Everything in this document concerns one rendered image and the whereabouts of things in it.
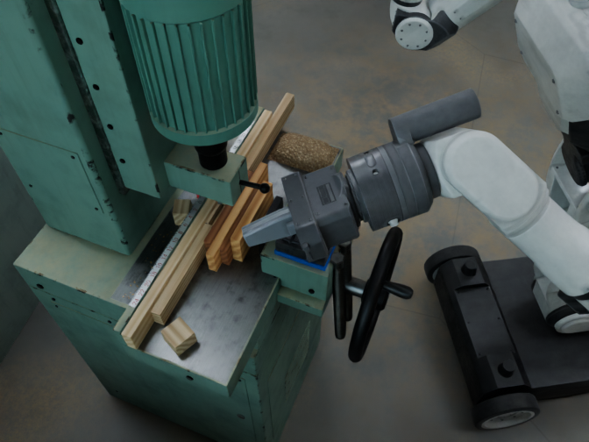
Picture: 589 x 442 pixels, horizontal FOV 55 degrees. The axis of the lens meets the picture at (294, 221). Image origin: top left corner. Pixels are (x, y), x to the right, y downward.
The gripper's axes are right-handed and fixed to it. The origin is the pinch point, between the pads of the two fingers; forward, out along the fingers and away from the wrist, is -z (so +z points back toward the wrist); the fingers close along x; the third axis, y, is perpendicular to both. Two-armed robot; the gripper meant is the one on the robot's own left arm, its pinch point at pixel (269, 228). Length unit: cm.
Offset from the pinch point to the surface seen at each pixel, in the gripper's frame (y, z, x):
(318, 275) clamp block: -33.4, 1.0, 19.5
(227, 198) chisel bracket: -20.7, -9.9, 33.5
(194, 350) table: -33.7, -23.7, 13.2
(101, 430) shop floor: -104, -85, 50
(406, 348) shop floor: -131, 15, 58
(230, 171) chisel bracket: -16.0, -7.4, 34.7
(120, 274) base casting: -35, -39, 39
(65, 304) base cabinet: -41, -57, 44
